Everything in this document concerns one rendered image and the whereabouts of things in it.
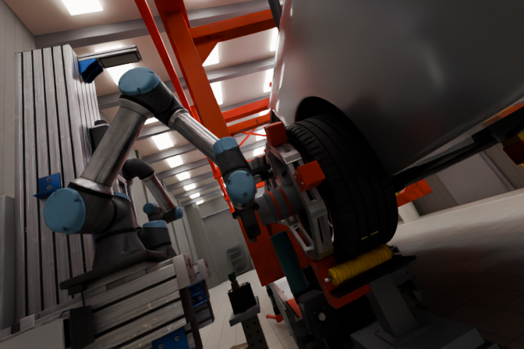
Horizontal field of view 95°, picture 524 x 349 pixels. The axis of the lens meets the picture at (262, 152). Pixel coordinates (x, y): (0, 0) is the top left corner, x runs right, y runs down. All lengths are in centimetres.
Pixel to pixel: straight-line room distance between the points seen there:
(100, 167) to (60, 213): 14
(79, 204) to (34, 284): 47
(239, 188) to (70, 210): 45
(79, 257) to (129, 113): 57
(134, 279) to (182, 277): 14
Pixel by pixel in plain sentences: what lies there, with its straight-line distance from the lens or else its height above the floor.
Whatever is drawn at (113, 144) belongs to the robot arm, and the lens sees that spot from 84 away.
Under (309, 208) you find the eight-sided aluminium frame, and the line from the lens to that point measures 87.
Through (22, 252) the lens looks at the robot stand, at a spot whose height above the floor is 101.
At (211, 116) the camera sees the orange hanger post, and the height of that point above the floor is 173.
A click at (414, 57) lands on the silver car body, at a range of 71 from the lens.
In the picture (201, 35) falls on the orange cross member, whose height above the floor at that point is 261.
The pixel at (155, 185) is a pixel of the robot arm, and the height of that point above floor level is 128.
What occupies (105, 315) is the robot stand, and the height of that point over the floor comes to 70.
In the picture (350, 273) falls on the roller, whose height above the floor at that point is 50.
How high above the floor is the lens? 68
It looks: 21 degrees up
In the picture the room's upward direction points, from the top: 24 degrees counter-clockwise
